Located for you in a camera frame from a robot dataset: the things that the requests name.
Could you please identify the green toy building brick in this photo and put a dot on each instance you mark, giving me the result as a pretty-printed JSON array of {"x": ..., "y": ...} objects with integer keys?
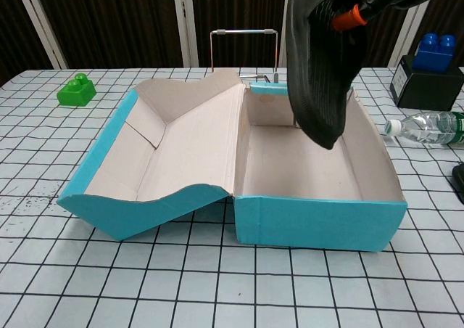
[{"x": 76, "y": 94}]

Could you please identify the black folding screen white frame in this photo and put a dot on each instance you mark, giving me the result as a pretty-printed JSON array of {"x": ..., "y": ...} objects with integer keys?
[{"x": 119, "y": 19}]

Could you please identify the blue toy building brick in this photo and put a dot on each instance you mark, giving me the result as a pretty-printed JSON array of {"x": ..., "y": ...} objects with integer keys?
[{"x": 433, "y": 57}]

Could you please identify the white black checkered tablecloth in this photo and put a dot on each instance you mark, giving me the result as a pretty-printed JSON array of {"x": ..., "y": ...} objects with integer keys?
[{"x": 217, "y": 288}]

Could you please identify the black rubber slipper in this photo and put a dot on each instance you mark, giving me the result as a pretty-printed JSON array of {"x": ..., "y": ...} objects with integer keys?
[
  {"x": 459, "y": 179},
  {"x": 319, "y": 88}
]

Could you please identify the light blue cardboard shoe box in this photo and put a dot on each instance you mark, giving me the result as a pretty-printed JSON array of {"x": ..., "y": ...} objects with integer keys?
[{"x": 308, "y": 219}]

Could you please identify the black square holder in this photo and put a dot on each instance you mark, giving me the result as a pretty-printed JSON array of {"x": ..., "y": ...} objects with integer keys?
[{"x": 424, "y": 90}]

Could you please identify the clear plastic water bottle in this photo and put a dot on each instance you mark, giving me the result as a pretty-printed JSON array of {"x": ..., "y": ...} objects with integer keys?
[{"x": 427, "y": 126}]

